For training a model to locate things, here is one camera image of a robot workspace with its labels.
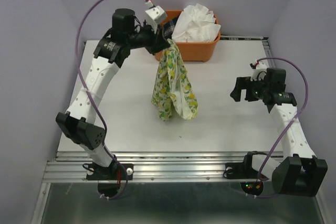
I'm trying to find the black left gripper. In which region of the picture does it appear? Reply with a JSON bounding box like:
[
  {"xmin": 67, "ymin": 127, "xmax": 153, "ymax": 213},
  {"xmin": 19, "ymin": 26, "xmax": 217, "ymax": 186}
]
[{"xmin": 127, "ymin": 19, "xmax": 170, "ymax": 56}]

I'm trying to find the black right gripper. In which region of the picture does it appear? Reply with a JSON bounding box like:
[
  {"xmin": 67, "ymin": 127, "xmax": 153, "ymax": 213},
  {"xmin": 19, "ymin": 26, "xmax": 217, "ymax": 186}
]
[{"xmin": 229, "ymin": 74, "xmax": 269, "ymax": 102}]

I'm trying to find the lemon print skirt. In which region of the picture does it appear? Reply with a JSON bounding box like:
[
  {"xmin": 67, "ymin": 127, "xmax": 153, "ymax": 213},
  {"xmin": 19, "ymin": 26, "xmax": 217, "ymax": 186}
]
[{"xmin": 151, "ymin": 39, "xmax": 199, "ymax": 121}]

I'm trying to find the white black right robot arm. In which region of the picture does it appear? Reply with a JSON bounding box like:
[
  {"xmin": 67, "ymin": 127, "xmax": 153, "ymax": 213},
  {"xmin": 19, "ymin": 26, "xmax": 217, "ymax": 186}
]
[{"xmin": 223, "ymin": 67, "xmax": 328, "ymax": 197}]

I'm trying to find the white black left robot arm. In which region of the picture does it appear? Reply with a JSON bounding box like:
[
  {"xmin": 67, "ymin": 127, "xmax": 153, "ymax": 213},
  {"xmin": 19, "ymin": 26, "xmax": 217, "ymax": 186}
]
[{"xmin": 56, "ymin": 6, "xmax": 169, "ymax": 180}]

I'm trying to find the dark plaid skirt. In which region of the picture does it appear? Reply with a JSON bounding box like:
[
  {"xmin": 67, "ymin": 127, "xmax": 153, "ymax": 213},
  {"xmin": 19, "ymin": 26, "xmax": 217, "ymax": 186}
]
[{"xmin": 163, "ymin": 18, "xmax": 178, "ymax": 39}]

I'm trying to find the orange plastic basket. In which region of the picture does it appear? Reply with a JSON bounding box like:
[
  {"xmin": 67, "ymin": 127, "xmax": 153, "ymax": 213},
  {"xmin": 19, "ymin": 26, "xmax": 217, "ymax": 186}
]
[{"xmin": 154, "ymin": 10, "xmax": 221, "ymax": 62}]

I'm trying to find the white crumpled skirt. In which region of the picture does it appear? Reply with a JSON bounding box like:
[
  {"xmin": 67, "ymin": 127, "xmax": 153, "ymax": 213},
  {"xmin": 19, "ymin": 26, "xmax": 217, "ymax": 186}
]
[{"xmin": 172, "ymin": 4, "xmax": 221, "ymax": 42}]

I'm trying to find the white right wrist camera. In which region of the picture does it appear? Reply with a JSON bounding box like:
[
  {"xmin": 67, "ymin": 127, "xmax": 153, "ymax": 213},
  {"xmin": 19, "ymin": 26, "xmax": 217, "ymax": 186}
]
[{"xmin": 250, "ymin": 61, "xmax": 268, "ymax": 81}]

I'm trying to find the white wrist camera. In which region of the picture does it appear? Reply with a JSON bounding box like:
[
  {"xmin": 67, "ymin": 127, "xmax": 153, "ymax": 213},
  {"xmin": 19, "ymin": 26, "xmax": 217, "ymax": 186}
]
[
  {"xmin": 145, "ymin": 0, "xmax": 167, "ymax": 27},
  {"xmin": 250, "ymin": 61, "xmax": 268, "ymax": 81}
]

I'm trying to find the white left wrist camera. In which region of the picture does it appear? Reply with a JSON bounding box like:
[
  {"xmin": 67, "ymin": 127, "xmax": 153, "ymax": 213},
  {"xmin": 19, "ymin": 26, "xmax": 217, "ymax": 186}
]
[{"xmin": 145, "ymin": 0, "xmax": 167, "ymax": 27}]

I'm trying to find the aluminium right side rail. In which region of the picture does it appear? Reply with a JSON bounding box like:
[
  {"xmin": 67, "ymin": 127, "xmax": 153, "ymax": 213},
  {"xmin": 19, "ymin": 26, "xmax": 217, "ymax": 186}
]
[{"xmin": 262, "ymin": 37, "xmax": 275, "ymax": 67}]

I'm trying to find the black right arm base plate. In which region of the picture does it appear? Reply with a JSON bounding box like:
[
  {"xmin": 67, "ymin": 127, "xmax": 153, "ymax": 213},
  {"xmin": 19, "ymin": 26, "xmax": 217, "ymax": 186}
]
[{"xmin": 223, "ymin": 162, "xmax": 258, "ymax": 179}]

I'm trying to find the aluminium front rail frame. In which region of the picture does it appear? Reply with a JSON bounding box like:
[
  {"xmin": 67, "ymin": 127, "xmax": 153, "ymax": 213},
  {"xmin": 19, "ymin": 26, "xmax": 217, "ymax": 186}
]
[{"xmin": 41, "ymin": 150, "xmax": 320, "ymax": 183}]

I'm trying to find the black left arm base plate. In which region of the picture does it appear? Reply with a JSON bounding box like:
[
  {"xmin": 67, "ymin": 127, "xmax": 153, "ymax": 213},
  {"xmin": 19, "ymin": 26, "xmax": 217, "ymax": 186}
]
[{"xmin": 82, "ymin": 163, "xmax": 134, "ymax": 181}]

